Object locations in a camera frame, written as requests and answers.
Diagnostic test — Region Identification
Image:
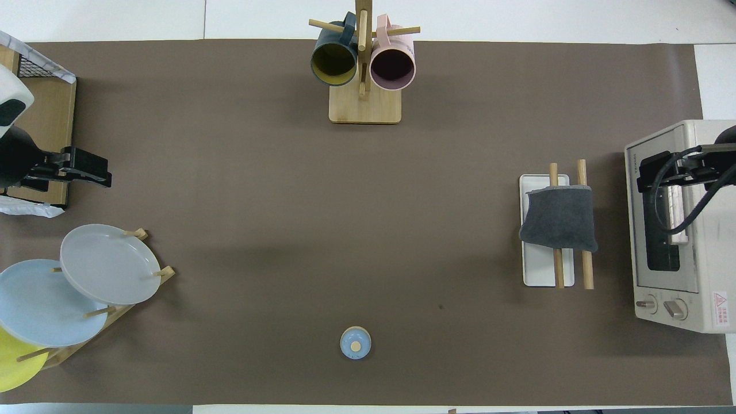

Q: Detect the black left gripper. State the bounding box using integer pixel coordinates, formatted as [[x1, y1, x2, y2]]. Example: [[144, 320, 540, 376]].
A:
[[0, 126, 113, 190]]

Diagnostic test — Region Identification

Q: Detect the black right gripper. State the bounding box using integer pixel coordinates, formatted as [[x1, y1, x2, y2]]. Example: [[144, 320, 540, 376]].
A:
[[637, 151, 736, 193]]

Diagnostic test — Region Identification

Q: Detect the purple and grey towel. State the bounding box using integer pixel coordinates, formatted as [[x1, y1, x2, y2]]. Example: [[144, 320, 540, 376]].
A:
[[519, 185, 599, 254]]

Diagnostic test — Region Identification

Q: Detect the wooden plate rack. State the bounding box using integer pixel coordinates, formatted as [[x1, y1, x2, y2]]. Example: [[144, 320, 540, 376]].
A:
[[17, 228, 176, 369]]

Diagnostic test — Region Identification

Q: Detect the wooden towel rack white base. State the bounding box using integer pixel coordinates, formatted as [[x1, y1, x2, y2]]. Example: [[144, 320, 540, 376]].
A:
[[519, 159, 595, 290]]

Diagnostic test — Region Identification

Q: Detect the beige toaster oven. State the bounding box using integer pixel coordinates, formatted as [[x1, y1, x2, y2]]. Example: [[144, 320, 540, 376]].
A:
[[625, 119, 736, 334]]

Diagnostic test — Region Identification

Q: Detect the grey plate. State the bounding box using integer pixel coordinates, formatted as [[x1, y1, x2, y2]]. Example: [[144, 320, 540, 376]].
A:
[[60, 224, 162, 305]]

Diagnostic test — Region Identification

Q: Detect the light blue plate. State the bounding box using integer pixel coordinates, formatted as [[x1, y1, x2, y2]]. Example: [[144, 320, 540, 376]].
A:
[[0, 259, 110, 347]]

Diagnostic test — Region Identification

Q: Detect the yellow plate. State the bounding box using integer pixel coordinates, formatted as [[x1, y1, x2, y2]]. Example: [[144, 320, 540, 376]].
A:
[[0, 325, 49, 393]]

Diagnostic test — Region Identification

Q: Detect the dark teal mug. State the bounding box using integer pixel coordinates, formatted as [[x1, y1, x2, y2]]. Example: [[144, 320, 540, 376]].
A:
[[310, 11, 358, 87]]

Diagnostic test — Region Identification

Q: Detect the wooden mug tree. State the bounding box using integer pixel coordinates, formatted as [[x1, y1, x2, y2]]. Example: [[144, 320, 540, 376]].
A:
[[309, 0, 421, 125]]

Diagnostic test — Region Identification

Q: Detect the brown table mat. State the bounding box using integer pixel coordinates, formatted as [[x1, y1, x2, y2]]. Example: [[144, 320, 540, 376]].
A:
[[0, 39, 734, 406]]

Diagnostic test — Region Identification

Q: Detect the pink mug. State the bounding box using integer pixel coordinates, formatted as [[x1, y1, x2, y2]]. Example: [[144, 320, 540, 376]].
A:
[[370, 14, 416, 91]]

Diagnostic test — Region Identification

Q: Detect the wooden box with wire basket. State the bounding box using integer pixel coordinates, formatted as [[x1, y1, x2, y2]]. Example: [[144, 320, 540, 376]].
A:
[[0, 30, 77, 218]]

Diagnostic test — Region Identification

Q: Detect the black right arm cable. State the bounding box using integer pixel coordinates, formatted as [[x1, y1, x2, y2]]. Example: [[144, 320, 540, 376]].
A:
[[653, 147, 736, 233]]

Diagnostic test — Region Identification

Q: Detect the black wire basket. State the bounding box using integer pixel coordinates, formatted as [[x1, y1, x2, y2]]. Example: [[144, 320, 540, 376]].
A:
[[17, 53, 76, 79]]

